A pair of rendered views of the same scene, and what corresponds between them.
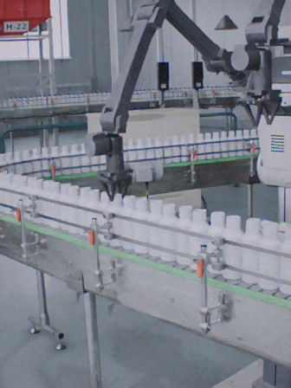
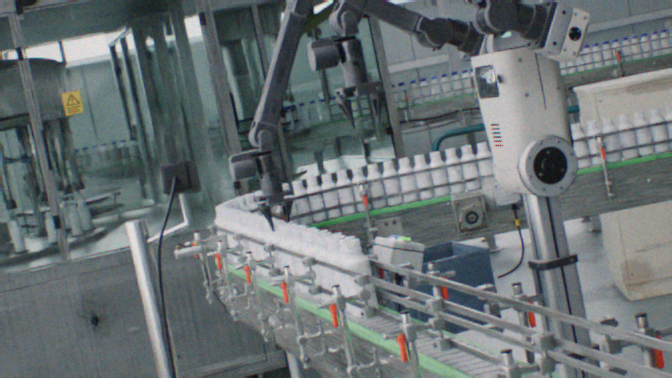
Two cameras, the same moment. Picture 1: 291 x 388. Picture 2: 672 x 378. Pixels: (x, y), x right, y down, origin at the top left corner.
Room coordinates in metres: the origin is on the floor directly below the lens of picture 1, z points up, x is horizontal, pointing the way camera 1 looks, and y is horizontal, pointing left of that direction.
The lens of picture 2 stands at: (-1.29, -1.72, 1.52)
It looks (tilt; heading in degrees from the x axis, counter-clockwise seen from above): 5 degrees down; 28
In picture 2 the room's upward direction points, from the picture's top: 12 degrees counter-clockwise
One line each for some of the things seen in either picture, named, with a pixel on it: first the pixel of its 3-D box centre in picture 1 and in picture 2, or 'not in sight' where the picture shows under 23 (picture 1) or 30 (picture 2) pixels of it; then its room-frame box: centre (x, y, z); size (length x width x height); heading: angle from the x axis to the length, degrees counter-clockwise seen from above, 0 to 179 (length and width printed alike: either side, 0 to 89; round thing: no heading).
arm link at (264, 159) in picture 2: (113, 145); (265, 164); (1.76, 0.10, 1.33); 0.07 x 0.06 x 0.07; 132
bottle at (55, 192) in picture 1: (56, 204); (259, 244); (2.03, 0.33, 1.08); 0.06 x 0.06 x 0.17
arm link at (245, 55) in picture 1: (253, 48); (332, 41); (1.51, -0.30, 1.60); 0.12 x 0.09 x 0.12; 133
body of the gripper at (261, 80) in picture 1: (261, 82); (356, 77); (1.54, -0.33, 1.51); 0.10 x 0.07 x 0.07; 132
